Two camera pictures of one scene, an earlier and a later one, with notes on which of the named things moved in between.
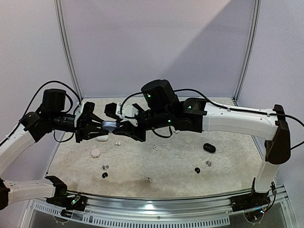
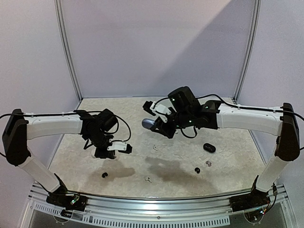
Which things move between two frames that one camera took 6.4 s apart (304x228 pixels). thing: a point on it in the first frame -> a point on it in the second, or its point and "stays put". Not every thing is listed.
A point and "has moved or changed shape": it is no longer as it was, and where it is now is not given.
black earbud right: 197,169 stays put
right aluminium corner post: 251,53 stays put
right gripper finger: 126,125 -> 158,121
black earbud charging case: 209,147 stays put
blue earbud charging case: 109,125 has moved or changed shape
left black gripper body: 80,128 -> 100,154
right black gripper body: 141,124 -> 165,126
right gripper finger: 119,131 -> 157,129
